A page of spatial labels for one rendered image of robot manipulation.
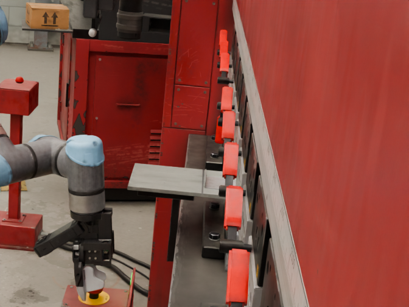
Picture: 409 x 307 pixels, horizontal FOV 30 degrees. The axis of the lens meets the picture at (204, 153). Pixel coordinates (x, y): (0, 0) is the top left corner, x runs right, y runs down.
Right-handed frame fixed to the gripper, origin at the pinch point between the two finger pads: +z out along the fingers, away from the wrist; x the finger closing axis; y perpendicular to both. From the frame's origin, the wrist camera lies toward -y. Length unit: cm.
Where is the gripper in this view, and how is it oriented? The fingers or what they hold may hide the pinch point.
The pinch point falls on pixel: (81, 295)
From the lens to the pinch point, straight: 170.8
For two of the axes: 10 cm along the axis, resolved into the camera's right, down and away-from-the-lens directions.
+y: 10.0, 0.1, 0.2
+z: -0.1, 9.5, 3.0
